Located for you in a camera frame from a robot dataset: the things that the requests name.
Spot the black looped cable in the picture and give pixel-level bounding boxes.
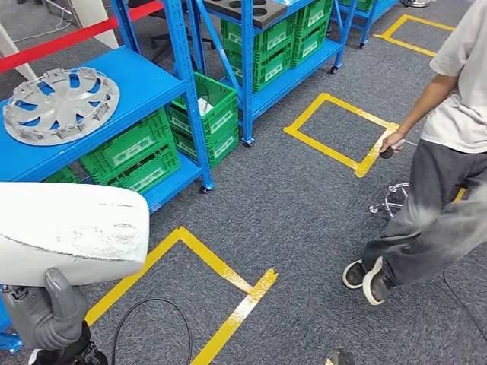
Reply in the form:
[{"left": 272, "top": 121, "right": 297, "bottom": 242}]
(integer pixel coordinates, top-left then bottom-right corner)
[{"left": 111, "top": 297, "right": 193, "bottom": 365}]

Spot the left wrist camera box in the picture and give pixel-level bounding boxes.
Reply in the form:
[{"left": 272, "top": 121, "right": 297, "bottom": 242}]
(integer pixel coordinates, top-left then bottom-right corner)
[{"left": 28, "top": 322, "right": 109, "bottom": 365}]

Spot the green plastic crate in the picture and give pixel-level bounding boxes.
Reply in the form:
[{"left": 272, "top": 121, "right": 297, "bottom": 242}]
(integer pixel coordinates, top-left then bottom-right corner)
[
  {"left": 224, "top": 45, "right": 296, "bottom": 95},
  {"left": 79, "top": 106, "right": 174, "bottom": 185},
  {"left": 291, "top": 25, "right": 332, "bottom": 70},
  {"left": 100, "top": 143, "right": 182, "bottom": 196},
  {"left": 338, "top": 0, "right": 375, "bottom": 14},
  {"left": 171, "top": 123, "right": 241, "bottom": 171},
  {"left": 167, "top": 71, "right": 239, "bottom": 150},
  {"left": 220, "top": 12, "right": 298, "bottom": 66},
  {"left": 294, "top": 0, "right": 334, "bottom": 39},
  {"left": 44, "top": 167, "right": 82, "bottom": 185}
]

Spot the person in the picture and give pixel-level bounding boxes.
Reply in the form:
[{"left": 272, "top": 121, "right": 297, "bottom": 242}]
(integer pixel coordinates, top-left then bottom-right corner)
[{"left": 341, "top": 0, "right": 487, "bottom": 306}]

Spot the red barrier tape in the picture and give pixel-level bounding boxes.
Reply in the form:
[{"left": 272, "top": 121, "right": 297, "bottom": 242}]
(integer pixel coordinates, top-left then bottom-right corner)
[{"left": 0, "top": 0, "right": 165, "bottom": 75}]

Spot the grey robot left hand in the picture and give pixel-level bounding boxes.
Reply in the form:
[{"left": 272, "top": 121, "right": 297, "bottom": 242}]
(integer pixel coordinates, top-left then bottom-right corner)
[{"left": 2, "top": 267, "right": 88, "bottom": 350}]

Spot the black controller cable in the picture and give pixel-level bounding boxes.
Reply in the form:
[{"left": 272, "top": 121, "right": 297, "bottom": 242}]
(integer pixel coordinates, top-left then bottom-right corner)
[{"left": 442, "top": 271, "right": 487, "bottom": 344}]

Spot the dark grey holed foam tray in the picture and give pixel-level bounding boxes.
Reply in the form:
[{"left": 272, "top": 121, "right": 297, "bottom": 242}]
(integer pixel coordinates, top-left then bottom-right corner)
[{"left": 203, "top": 0, "right": 289, "bottom": 30}]

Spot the white plastic car part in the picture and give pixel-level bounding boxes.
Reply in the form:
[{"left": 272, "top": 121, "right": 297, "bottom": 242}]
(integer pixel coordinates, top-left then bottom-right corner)
[{"left": 0, "top": 181, "right": 150, "bottom": 288}]

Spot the person's left hand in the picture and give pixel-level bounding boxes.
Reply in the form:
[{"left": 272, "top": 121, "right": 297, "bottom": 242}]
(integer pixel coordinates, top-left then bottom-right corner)
[{"left": 380, "top": 128, "right": 407, "bottom": 154}]

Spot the blue metal shelf rack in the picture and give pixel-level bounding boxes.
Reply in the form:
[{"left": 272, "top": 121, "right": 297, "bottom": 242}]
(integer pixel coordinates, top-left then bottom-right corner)
[
  {"left": 0, "top": 0, "right": 217, "bottom": 354},
  {"left": 188, "top": 0, "right": 359, "bottom": 148},
  {"left": 331, "top": 0, "right": 400, "bottom": 49}
]

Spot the silver wheel hubcap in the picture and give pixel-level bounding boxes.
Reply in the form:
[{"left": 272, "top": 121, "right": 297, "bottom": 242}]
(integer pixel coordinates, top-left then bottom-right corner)
[{"left": 2, "top": 66, "right": 121, "bottom": 147}]

